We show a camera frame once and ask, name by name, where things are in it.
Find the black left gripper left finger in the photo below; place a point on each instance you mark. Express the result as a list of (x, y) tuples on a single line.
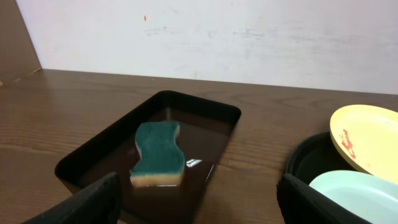
[(100, 202)]

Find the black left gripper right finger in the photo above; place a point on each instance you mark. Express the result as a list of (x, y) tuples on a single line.
[(299, 203)]

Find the green and yellow sponge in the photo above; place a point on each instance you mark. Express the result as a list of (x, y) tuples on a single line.
[(161, 162)]

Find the light green plate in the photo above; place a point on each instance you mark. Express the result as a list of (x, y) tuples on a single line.
[(370, 198)]

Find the yellow plate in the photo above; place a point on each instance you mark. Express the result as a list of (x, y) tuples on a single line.
[(366, 138)]

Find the black round tray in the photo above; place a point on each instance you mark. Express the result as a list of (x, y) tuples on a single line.
[(313, 157)]

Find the black rectangular water tray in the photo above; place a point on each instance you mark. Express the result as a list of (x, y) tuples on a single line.
[(205, 129)]

